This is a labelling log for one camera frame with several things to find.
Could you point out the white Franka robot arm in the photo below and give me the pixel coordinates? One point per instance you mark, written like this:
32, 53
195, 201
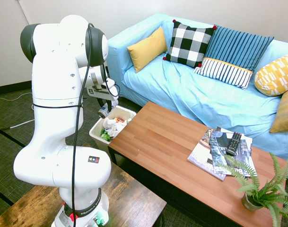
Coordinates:
54, 82

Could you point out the dark rustic wooden table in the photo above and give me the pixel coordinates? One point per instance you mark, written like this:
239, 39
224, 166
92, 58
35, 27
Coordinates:
124, 198

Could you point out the blue striped pillow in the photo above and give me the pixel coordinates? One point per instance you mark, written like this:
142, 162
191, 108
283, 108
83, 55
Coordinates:
236, 52

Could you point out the green snack wrapper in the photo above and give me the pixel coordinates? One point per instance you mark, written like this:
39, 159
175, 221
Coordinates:
105, 136

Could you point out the wooden coffee table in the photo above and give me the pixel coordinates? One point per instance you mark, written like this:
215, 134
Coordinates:
162, 151

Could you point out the grey plant pot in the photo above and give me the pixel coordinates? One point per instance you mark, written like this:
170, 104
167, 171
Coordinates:
250, 203

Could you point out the black remote control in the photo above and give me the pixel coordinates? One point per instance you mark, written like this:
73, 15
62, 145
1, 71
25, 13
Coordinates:
234, 143

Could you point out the magazine with dark cover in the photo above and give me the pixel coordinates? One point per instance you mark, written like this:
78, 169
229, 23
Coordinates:
231, 163

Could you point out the green fern plant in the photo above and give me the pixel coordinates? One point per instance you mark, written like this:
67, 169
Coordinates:
269, 189

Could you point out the black stand leg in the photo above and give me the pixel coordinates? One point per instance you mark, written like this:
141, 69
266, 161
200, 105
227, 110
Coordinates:
6, 136

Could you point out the yellow white patterned pillow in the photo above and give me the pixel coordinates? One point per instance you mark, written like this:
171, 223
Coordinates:
276, 75

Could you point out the white printed tea can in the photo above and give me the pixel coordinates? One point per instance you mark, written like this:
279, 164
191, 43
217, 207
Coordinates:
104, 112

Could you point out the crumpled white tissues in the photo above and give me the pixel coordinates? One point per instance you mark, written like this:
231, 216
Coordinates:
114, 127

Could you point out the red orange snack wrapper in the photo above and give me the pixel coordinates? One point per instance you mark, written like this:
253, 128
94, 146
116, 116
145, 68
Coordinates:
120, 120

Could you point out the light blue sofa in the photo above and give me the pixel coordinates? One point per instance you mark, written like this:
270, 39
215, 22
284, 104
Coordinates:
181, 94

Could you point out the plain yellow pillow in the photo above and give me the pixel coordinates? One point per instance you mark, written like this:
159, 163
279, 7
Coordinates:
147, 48

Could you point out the stack of magazines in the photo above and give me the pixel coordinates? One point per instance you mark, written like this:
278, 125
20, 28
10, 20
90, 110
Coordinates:
201, 156

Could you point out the white plastic trash bin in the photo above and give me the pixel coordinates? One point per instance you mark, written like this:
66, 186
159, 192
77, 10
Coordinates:
96, 137

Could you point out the mustard woven pillow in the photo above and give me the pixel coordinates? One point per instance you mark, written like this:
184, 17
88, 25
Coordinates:
285, 113

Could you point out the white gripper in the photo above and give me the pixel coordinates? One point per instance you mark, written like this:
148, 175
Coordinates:
103, 93

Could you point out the black white checkered pillow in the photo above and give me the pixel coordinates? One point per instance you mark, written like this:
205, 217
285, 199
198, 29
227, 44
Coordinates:
188, 43

